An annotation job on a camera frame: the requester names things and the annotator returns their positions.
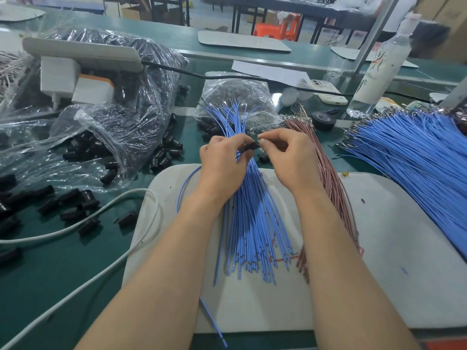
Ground person's left hand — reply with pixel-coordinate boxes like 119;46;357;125
197;133;256;209

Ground person's right hand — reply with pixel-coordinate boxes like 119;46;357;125
257;127;325;197

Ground large blue wire pile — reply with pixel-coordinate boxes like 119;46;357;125
337;107;467;261

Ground pile of black plastic caps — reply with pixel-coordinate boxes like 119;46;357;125
0;113;183;263

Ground person's right forearm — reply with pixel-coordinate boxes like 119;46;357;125
295;186;420;350

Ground person's left forearm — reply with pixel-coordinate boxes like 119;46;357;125
75;193;234;350

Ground black tape roll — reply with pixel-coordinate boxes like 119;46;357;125
311;111;338;132

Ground white computer mouse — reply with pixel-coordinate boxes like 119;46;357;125
281;87;299;108

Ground white flat device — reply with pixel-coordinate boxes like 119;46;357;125
299;78;349;106

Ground small clear plastic bag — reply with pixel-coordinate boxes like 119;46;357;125
196;71;278;132

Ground white paper sheet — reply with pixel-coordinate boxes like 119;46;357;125
232;60;311;88

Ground large clear plastic bag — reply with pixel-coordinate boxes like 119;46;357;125
0;27;189;188

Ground white flat tray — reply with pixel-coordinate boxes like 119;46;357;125
198;30;292;53
0;3;46;22
330;46;419;69

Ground white spray bottle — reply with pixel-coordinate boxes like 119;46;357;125
346;12;422;120

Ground orange plastic stool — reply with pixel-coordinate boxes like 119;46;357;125
254;14;302;42

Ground white work board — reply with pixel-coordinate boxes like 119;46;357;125
123;164;467;334

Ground white orange charger adapter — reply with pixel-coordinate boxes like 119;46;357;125
71;74;115;106

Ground white power strip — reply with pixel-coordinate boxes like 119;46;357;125
22;36;144;73

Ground cardboard boxes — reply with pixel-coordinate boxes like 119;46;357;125
416;0;467;64

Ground blue table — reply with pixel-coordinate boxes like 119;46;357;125
22;0;105;15

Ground orange plastic crate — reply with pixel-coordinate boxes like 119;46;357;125
423;337;467;350

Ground black power cord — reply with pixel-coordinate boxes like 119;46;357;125
142;60;351;99

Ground slanted metal frame post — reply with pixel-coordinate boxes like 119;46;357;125
354;0;402;73

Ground long black-frame table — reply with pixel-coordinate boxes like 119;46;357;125
200;0;377;44

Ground white charging cable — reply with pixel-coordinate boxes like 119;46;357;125
0;187;162;350

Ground short metal frame post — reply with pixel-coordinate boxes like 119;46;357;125
441;76;467;112

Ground bundle of stripped brown wires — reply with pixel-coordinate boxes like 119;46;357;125
0;51;23;92

